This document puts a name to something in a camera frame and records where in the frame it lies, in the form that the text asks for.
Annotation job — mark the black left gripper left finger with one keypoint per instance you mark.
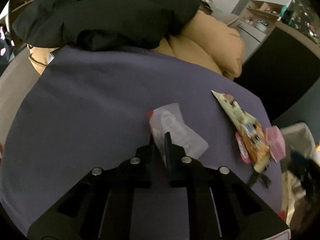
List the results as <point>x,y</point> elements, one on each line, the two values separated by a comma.
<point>124,183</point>

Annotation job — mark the tan sofa cushions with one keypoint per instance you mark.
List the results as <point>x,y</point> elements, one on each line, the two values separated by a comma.
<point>208,43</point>

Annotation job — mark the dark blue cabinet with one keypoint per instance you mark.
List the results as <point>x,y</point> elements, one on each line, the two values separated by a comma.
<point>284,74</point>

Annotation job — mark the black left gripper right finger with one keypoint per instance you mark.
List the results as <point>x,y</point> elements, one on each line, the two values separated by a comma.
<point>187,172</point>

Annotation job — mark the pink checkered box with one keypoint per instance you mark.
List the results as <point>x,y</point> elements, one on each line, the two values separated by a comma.
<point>276,143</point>

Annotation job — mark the translucent white plastic wrapper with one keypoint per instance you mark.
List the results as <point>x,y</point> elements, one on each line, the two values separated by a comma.
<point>169,118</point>

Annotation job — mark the white trash bag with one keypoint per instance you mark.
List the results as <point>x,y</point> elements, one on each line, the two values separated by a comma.
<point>298,138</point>

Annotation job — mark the orange cartoon snack bag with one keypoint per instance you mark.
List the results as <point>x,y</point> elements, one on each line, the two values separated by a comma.
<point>249,129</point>

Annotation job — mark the black jacket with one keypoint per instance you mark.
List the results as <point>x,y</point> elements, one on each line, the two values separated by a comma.
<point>98,25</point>

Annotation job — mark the purple table cloth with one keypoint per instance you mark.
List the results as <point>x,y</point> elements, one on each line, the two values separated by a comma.
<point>87,114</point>

